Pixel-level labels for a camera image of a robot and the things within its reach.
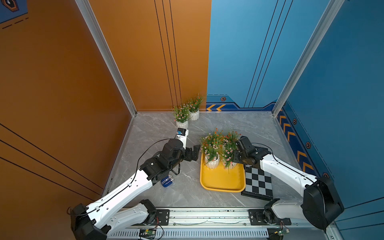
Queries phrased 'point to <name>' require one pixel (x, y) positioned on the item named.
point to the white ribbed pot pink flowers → (211, 159)
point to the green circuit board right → (275, 233)
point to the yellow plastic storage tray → (232, 179)
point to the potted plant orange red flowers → (213, 143)
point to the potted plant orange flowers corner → (193, 105)
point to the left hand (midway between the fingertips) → (193, 142)
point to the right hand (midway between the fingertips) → (235, 156)
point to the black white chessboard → (258, 183)
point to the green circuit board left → (148, 233)
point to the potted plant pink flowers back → (182, 115)
